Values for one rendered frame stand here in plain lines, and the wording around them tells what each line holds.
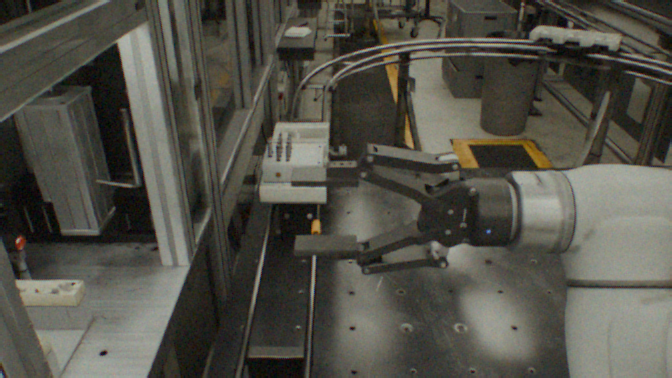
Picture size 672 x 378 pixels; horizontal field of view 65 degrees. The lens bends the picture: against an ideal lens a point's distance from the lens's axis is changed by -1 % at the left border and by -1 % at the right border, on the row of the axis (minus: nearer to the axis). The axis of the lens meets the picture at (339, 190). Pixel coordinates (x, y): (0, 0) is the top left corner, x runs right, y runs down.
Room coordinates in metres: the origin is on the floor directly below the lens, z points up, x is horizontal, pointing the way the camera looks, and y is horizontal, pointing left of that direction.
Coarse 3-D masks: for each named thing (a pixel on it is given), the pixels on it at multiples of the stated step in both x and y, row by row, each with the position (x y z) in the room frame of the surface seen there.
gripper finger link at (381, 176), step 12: (360, 156) 0.51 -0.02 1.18; (360, 168) 0.48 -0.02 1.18; (372, 168) 0.50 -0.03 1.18; (384, 168) 0.50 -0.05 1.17; (372, 180) 0.48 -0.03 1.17; (384, 180) 0.48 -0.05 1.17; (396, 180) 0.48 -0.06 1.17; (408, 180) 0.50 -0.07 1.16; (420, 180) 0.51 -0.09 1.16; (396, 192) 0.48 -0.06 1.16; (408, 192) 0.48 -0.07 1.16; (420, 192) 0.48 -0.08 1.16; (420, 204) 0.48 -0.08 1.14; (432, 204) 0.48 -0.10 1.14; (444, 204) 0.47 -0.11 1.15
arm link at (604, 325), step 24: (576, 288) 0.43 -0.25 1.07; (600, 288) 0.42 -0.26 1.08; (624, 288) 0.41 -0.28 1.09; (648, 288) 0.40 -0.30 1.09; (576, 312) 0.42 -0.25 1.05; (600, 312) 0.40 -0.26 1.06; (624, 312) 0.39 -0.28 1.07; (648, 312) 0.38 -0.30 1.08; (576, 336) 0.40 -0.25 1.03; (600, 336) 0.39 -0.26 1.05; (624, 336) 0.37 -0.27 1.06; (648, 336) 0.36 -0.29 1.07; (576, 360) 0.39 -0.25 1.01; (600, 360) 0.37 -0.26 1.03; (624, 360) 0.36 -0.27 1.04; (648, 360) 0.35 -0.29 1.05
